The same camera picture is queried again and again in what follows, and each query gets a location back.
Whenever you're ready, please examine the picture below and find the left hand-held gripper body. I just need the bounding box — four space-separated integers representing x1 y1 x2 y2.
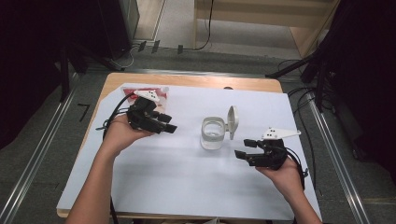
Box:
125 89 164 134

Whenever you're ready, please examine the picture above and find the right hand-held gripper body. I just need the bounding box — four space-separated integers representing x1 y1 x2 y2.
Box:
246 126 303 171

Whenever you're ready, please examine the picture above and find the red and white spout pouch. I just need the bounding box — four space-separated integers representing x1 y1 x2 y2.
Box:
120 86 170 113

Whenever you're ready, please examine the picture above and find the clear jar with grey lid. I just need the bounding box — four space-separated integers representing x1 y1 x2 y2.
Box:
200 105 240 151

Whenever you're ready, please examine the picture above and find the person's left hand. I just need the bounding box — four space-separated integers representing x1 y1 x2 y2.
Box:
102 113 155 158

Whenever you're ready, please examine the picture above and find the person's right hand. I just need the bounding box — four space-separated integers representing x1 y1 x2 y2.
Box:
255 155 305 202

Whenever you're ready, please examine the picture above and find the wooden table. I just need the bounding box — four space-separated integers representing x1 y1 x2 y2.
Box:
56 72 322 224

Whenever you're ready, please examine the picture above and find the white paper sheet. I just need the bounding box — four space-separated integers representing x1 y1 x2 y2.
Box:
56 83 323 222

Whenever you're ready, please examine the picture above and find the black stand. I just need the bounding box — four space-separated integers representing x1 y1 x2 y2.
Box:
264 49 331 111
59 46 125 102

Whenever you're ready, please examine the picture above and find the dark cabinet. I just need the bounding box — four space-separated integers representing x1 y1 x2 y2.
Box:
99 0 140 60

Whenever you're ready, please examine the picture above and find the light wooden panel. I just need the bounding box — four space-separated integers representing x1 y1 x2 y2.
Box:
134 0 166 41

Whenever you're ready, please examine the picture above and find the dark curtain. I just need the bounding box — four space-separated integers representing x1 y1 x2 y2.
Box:
311 0 396 178

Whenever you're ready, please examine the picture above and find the left hand-held gripper black cable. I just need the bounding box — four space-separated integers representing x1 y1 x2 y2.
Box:
95 92 135 224

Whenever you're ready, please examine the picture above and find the hand-held gripper black cable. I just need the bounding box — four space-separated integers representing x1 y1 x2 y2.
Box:
284 147 310 191
95 92 135 224

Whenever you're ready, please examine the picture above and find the right hand-held gripper black cable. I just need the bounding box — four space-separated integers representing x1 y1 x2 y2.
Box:
284 147 310 191

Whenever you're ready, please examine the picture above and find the black floor cable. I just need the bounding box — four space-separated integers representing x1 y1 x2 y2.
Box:
288 88 317 190

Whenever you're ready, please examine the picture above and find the white floor cable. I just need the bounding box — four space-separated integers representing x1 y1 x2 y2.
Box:
110 46 135 70

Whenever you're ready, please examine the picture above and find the metal cross rail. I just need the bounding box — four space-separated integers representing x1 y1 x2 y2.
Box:
132 68 269 78

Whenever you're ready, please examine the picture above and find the metal floor rail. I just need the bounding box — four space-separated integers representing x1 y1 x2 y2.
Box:
0 71 80 224
306 91 373 224

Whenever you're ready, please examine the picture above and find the hanging black cable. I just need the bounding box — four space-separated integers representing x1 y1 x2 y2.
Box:
194 0 216 51

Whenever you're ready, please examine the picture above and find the light wooden furniture frame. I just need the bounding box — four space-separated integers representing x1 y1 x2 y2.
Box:
193 0 342 59

